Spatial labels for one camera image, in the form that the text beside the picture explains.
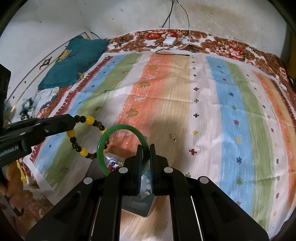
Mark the short black cable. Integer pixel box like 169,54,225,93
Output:
155,49,190,57

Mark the yellow and brown bead bracelet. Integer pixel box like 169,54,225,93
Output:
66,115,110,161

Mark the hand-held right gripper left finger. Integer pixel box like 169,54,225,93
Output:
26,145,144,241

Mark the green jade bangle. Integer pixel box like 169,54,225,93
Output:
97,124,149,177

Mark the striped colourful mat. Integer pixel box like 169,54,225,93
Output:
23,50,294,241

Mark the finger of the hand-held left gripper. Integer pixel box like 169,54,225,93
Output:
22,122,77,149
3,113,77,136

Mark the silver metal tin box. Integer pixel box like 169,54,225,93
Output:
102,153,156,217

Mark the white printed wall cloth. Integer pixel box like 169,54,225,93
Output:
5,31,91,121

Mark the teal pillow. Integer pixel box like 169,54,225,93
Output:
37,35,110,91

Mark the white crumpled cloth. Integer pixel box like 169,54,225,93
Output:
23,87,61,112

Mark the turquoise bead bracelet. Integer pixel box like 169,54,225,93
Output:
143,171,152,189

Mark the multicolour bead bracelet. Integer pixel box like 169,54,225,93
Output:
107,160,123,172

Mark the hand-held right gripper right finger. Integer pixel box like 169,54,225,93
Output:
150,144,270,241

